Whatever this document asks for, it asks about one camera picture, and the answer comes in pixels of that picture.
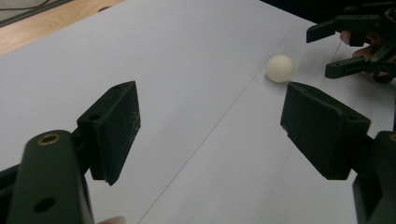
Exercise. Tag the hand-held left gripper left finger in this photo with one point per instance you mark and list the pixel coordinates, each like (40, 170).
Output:
(118, 130)

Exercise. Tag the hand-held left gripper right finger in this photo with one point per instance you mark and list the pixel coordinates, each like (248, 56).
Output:
(323, 133)

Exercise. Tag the white ball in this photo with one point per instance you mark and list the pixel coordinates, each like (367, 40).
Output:
(280, 68)

